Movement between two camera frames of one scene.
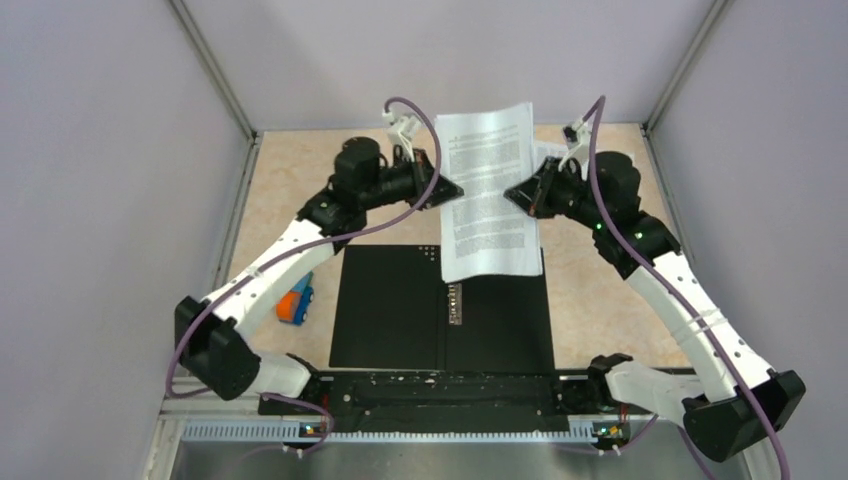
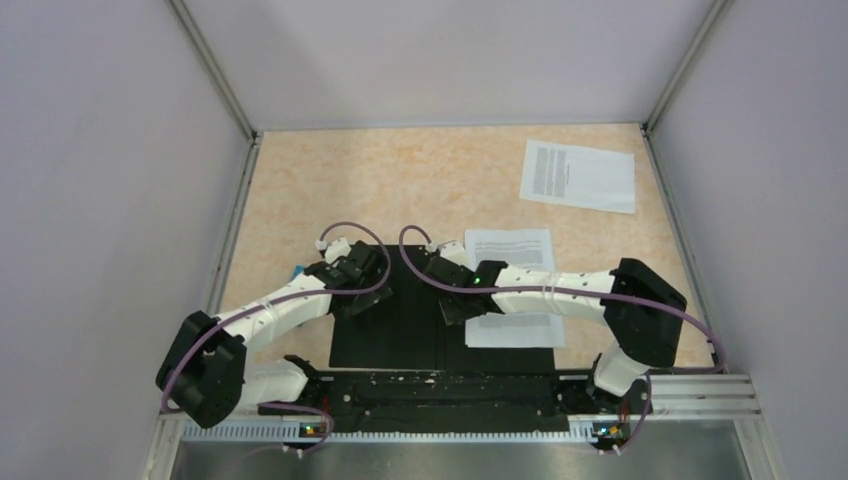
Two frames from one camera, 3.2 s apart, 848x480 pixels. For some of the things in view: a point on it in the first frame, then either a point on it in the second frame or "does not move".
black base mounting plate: x=436 y=402 does not move
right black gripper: x=533 y=194 to x=454 y=315
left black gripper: x=423 y=173 to x=367 y=300
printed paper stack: x=485 y=234 to x=531 y=249
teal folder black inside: x=394 y=312 does not move
